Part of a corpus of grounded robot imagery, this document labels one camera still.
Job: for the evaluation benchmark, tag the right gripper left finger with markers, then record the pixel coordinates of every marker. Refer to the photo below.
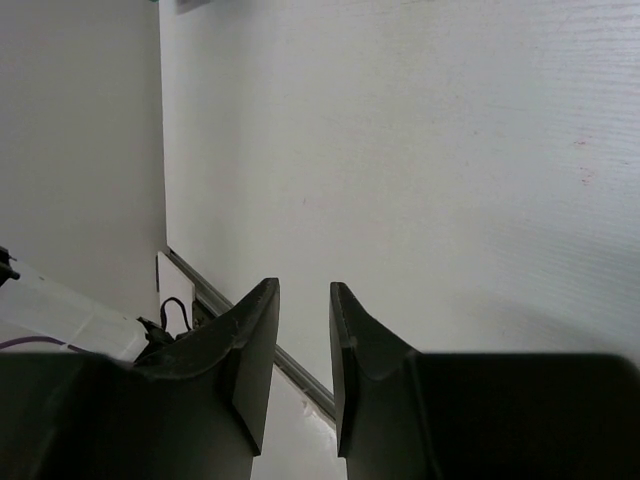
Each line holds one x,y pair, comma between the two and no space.
194,410

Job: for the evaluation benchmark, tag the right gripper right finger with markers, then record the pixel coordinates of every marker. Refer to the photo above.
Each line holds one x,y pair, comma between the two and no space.
406,414

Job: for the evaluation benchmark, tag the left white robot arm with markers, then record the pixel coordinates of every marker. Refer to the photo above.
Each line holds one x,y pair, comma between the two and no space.
41,315

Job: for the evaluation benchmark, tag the aluminium table edge rail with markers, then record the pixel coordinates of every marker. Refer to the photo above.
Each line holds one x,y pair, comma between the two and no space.
248,311

